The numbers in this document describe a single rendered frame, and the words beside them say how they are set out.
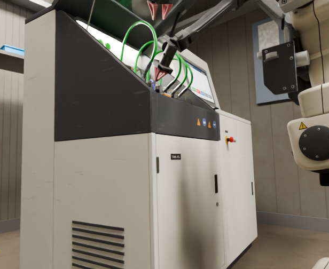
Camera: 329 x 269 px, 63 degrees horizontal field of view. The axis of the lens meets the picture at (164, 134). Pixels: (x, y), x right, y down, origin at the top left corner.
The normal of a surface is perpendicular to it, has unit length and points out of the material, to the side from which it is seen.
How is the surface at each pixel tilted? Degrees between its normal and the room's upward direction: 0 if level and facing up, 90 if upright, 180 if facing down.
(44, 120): 90
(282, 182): 90
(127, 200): 90
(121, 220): 90
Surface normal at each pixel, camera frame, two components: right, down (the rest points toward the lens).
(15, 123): 0.75, -0.08
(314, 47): -0.66, -0.05
